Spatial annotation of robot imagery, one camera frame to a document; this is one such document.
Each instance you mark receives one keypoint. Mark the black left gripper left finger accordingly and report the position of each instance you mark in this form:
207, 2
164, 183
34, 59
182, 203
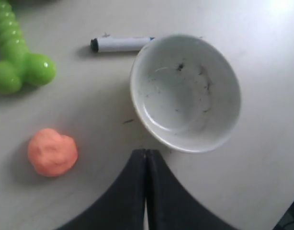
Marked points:
122, 206

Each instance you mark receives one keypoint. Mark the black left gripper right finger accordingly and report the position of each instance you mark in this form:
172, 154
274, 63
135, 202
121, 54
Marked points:
170, 206

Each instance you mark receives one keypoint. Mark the orange play dough ball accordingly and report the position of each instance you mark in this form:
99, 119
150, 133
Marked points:
50, 153

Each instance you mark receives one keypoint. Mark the white ceramic bowl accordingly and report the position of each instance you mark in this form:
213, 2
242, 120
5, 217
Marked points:
185, 93

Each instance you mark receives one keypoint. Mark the white marker with black cap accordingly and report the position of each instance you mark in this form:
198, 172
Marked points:
110, 44

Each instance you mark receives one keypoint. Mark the green plastic bone toy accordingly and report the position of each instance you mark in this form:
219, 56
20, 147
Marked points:
18, 65

